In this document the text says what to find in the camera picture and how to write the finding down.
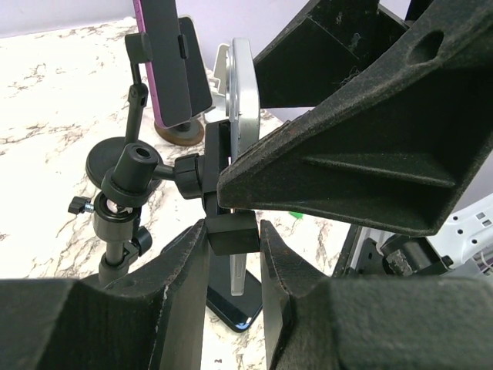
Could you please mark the purple phone on round stand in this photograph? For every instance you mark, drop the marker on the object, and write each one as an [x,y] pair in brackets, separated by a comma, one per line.
[166,73]

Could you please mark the black tripod phone stand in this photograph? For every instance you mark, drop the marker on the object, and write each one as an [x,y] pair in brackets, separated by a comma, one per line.
[128,185]

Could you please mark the black round base phone stand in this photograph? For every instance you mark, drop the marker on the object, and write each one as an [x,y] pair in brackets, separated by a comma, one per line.
[105,154]

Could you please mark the silver phone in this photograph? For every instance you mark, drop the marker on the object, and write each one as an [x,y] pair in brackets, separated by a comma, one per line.
[242,98]

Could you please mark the black phone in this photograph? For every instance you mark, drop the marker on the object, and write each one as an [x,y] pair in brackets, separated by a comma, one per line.
[237,312]

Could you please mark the green cap marker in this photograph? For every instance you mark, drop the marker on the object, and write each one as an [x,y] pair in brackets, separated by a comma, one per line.
[297,215]

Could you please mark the dark phone on brown stand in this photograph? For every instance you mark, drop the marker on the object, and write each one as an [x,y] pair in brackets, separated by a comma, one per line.
[199,89]

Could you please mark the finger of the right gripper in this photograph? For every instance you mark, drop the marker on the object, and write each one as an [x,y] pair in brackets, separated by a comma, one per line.
[397,146]
[322,48]

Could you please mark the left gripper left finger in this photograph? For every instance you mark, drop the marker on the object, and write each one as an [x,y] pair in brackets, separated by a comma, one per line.
[152,318]

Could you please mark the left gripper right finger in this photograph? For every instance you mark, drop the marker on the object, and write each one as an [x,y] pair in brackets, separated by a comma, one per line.
[312,321]

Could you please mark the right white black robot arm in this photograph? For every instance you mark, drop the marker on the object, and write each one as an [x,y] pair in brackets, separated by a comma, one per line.
[443,239]

